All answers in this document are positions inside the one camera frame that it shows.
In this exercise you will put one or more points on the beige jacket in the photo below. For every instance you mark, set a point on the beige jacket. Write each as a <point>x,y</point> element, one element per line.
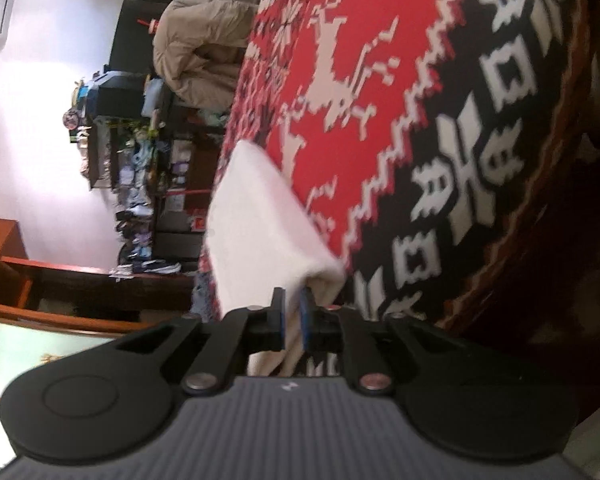
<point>200,45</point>

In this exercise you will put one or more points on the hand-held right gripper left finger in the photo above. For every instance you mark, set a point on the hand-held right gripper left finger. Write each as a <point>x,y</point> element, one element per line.
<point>280,317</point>

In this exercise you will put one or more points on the cluttered wooden shelf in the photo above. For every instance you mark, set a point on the cluttered wooden shelf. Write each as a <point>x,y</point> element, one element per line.
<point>180,230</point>

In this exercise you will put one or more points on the red broom stick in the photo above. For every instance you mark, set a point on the red broom stick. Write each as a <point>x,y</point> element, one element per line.
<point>190,192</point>

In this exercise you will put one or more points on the black monitor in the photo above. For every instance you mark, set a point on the black monitor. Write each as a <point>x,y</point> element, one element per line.
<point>130,35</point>

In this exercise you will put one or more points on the red patterned blanket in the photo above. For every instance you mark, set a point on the red patterned blanket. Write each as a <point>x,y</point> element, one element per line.
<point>405,85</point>

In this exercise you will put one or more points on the red cup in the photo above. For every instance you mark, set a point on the red cup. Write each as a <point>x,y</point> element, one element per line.
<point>149,26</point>

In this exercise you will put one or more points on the white knit vest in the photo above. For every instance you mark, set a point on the white knit vest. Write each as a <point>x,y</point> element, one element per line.
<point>260,230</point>

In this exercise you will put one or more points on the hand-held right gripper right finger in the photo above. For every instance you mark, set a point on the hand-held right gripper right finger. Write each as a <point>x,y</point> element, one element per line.
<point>306,320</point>

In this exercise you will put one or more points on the brown wooden door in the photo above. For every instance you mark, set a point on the brown wooden door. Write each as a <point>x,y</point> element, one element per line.
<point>80,285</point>

